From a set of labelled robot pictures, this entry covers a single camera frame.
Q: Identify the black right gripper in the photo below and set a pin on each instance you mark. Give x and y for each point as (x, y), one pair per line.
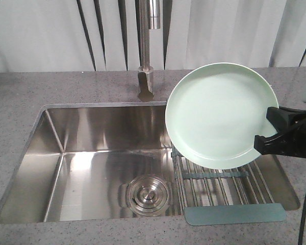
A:
(290, 139)

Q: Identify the light green round plate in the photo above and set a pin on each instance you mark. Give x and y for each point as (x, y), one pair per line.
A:
(214, 113)

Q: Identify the grey sink drying rack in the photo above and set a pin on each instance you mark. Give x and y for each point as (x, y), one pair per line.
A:
(239, 195)

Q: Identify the round steel sink drain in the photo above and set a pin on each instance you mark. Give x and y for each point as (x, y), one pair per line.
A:
(148, 195)

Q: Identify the stainless steel sink basin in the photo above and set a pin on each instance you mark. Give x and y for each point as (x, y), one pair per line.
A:
(80, 159)

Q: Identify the stainless steel kitchen faucet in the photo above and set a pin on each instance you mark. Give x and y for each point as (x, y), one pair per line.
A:
(149, 19)

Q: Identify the white pleated curtain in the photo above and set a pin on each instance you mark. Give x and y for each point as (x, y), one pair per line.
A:
(43, 36)

